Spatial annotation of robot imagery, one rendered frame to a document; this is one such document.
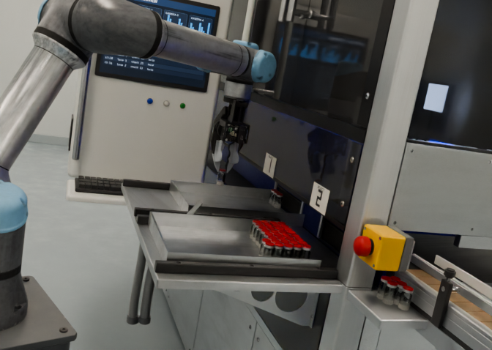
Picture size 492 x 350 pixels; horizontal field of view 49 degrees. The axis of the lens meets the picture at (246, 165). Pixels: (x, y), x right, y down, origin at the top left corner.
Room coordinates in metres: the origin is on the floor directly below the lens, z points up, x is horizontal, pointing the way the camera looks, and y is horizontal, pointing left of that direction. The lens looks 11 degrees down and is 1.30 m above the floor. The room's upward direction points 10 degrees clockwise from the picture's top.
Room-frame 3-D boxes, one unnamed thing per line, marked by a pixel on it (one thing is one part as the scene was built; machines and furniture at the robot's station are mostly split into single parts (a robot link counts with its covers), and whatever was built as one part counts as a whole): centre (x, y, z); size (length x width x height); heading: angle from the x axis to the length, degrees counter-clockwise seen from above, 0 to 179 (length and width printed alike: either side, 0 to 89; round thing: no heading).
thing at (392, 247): (1.04, -0.30, 1.00); 0.08 x 0.07 x 0.07; 110
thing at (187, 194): (1.55, 0.01, 0.90); 0.34 x 0.26 x 0.04; 110
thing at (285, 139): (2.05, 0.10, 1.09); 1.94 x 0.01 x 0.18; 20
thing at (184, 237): (1.19, 0.01, 0.90); 0.34 x 0.26 x 0.04; 110
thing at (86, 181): (1.81, 0.36, 0.82); 0.40 x 0.14 x 0.02; 110
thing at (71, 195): (1.83, 0.37, 0.79); 0.45 x 0.28 x 0.03; 110
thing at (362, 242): (1.02, -0.26, 0.99); 0.04 x 0.04 x 0.04; 20
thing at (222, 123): (1.48, 0.06, 1.14); 0.09 x 0.08 x 0.12; 20
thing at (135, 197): (1.37, 0.02, 0.87); 0.70 x 0.48 x 0.02; 20
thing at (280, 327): (2.07, 0.11, 0.73); 1.98 x 0.01 x 0.25; 20
